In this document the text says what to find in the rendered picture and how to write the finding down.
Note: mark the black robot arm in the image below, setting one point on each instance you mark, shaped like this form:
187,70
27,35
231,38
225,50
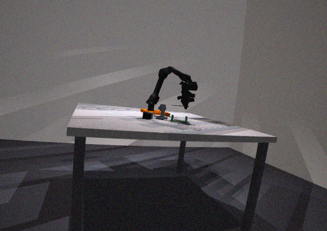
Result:
188,84

